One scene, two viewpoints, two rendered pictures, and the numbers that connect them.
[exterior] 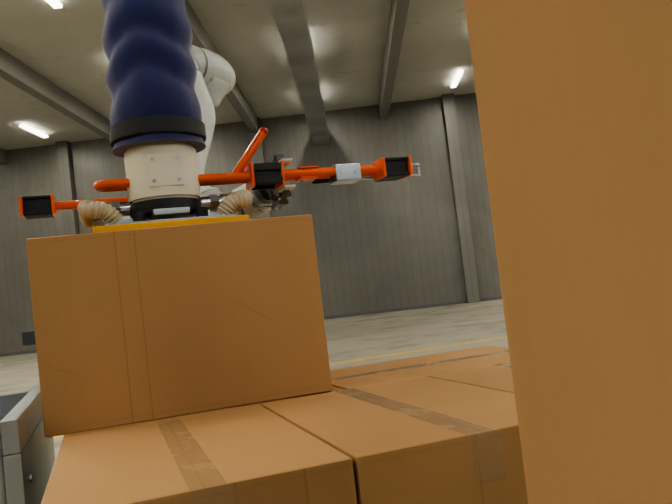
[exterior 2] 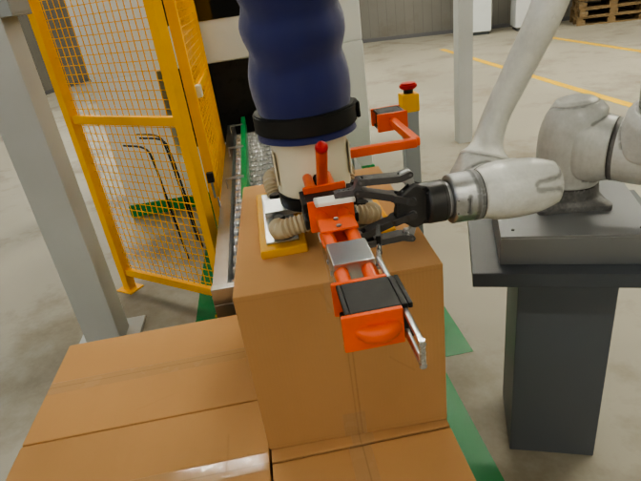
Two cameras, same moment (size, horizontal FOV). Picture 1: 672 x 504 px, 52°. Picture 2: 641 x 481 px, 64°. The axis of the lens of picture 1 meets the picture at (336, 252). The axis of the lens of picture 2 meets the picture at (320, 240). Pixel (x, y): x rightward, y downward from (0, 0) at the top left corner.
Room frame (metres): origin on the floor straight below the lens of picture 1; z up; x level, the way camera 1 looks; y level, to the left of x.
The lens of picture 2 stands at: (1.94, -0.70, 1.45)
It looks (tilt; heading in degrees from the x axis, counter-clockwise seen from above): 27 degrees down; 105
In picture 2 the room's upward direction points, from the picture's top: 8 degrees counter-clockwise
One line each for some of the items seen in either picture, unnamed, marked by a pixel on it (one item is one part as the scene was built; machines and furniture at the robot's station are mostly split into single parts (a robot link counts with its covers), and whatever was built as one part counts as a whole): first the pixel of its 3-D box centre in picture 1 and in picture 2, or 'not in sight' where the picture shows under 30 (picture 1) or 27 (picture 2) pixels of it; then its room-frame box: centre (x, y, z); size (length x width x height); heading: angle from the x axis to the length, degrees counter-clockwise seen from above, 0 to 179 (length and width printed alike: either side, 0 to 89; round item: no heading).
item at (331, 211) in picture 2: (264, 176); (328, 206); (1.74, 0.16, 1.07); 0.10 x 0.08 x 0.06; 19
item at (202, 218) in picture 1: (171, 220); (278, 214); (1.57, 0.36, 0.97); 0.34 x 0.10 x 0.05; 109
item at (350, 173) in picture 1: (344, 174); (350, 263); (1.81, -0.05, 1.07); 0.07 x 0.07 x 0.04; 19
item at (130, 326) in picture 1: (180, 317); (331, 287); (1.67, 0.39, 0.74); 0.60 x 0.40 x 0.40; 107
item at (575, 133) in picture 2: not in sight; (575, 139); (2.29, 0.67, 1.00); 0.18 x 0.16 x 0.22; 152
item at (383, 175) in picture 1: (392, 168); (366, 311); (1.85, -0.18, 1.07); 0.08 x 0.07 x 0.05; 109
